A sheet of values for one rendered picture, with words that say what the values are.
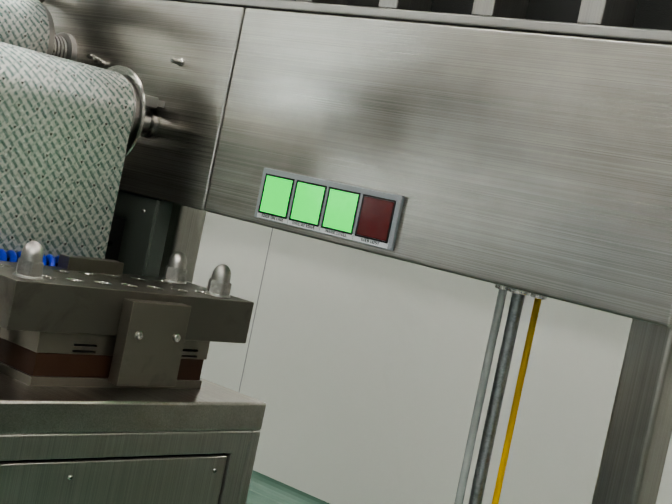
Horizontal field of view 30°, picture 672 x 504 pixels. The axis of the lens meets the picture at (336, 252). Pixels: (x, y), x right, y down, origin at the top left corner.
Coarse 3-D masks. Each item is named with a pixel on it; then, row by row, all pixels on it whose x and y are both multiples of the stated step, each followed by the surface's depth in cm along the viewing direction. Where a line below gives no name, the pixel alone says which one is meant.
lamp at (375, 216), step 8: (368, 200) 160; (376, 200) 159; (384, 200) 159; (368, 208) 160; (376, 208) 159; (384, 208) 158; (392, 208) 158; (360, 216) 161; (368, 216) 160; (376, 216) 159; (384, 216) 158; (360, 224) 161; (368, 224) 160; (376, 224) 159; (384, 224) 158; (360, 232) 161; (368, 232) 160; (376, 232) 159; (384, 232) 158; (384, 240) 158
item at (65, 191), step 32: (0, 128) 165; (0, 160) 166; (32, 160) 169; (64, 160) 173; (96, 160) 177; (0, 192) 167; (32, 192) 170; (64, 192) 174; (96, 192) 178; (0, 224) 168; (32, 224) 171; (64, 224) 175; (96, 224) 179; (96, 256) 180
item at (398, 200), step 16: (288, 176) 170; (304, 176) 168; (352, 192) 162; (368, 192) 161; (384, 192) 159; (256, 208) 173; (288, 208) 169; (400, 208) 157; (288, 224) 169; (304, 224) 167; (320, 224) 165; (352, 240) 162; (368, 240) 160
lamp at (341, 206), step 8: (336, 192) 164; (344, 192) 163; (328, 200) 165; (336, 200) 164; (344, 200) 163; (352, 200) 162; (328, 208) 165; (336, 208) 164; (344, 208) 163; (352, 208) 162; (328, 216) 164; (336, 216) 164; (344, 216) 163; (352, 216) 162; (328, 224) 164; (336, 224) 163; (344, 224) 163; (352, 224) 162
